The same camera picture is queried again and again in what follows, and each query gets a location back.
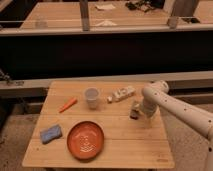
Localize dark grey eraser block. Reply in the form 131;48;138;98
130;108;139;120

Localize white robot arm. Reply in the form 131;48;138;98
139;80;213;171

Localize white ceramic cup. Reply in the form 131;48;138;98
84;87;99;109

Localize white tube bottle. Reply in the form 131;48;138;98
107;86;136;103

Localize orange round plate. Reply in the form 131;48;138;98
67;121;104;160

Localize orange carrot toy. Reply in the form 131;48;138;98
59;98;78;113

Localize folded white paper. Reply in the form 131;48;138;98
95;20;117;27

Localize blue sponge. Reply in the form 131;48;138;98
40;125;62;144

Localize black clutter pile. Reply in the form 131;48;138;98
125;0;165;13

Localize white paper sheet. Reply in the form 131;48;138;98
95;4;116;10

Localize grey metal post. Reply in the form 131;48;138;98
79;0;90;31

